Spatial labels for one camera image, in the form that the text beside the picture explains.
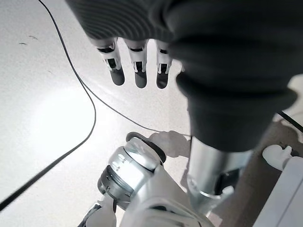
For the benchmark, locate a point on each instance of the silver left robot leg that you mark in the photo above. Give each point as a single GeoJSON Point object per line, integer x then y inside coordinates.
{"type": "Point", "coordinates": [132, 170]}

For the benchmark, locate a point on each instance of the white cart caster wheel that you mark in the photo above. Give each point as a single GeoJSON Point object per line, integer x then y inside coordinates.
{"type": "Point", "coordinates": [275, 156]}

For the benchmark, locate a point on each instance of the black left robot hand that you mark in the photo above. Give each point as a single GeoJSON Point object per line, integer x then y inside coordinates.
{"type": "Point", "coordinates": [225, 59]}

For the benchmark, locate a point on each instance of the black floor edge strip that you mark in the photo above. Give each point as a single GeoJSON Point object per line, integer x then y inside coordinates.
{"type": "Point", "coordinates": [291, 121]}

